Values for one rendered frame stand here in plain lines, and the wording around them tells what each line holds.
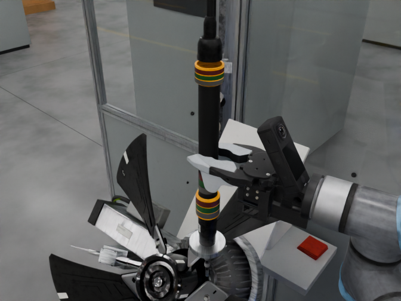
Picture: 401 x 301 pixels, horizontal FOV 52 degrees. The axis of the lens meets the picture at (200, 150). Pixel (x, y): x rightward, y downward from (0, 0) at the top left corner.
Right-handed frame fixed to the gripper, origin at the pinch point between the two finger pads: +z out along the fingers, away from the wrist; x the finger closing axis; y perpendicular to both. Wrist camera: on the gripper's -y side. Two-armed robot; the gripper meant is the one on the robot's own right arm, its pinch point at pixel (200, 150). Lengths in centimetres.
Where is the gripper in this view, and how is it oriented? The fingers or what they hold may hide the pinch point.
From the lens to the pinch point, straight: 68.3
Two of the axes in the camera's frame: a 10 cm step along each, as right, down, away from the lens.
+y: -0.1, 8.5, 5.3
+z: -8.7, -2.7, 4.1
